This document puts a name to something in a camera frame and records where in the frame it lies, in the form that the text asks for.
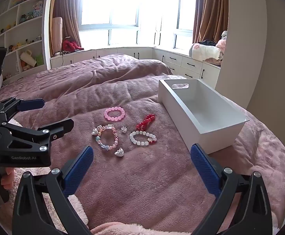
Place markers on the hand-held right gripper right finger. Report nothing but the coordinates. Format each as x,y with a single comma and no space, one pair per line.
204,169

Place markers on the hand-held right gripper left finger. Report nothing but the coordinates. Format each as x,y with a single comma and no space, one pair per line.
80,169

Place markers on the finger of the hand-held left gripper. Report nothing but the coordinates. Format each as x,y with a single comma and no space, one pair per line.
59,127
32,104

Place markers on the small shiny heart earring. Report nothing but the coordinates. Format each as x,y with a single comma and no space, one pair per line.
96,131

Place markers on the white pearl bead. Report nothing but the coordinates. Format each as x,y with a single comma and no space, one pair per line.
120,152

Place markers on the white rectangular storage box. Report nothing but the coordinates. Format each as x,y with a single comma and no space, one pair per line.
206,117

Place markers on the light pink fluffy cloth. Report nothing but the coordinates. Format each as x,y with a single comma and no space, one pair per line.
78,208

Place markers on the white mug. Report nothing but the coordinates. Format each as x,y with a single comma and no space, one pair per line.
27,58

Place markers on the mauve pink bed blanket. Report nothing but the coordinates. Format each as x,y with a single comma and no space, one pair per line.
137,191

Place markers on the red plush toy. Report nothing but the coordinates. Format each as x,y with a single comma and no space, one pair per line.
71,45

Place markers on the pink standing appliance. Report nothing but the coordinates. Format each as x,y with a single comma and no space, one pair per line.
57,34

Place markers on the brown curtain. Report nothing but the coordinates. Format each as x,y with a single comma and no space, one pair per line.
67,9
209,9

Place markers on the cream window seat cabinet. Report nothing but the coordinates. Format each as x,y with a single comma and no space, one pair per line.
176,62

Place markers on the rolled floral white blanket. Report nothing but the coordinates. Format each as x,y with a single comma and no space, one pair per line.
204,52

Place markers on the pink plush blanket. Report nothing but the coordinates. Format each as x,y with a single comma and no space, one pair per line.
221,47

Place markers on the dark folded clothing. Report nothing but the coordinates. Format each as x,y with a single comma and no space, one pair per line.
207,42

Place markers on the large bay window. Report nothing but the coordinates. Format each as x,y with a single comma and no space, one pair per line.
132,9

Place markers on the white wall bookshelf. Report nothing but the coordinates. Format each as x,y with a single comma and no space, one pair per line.
15,17

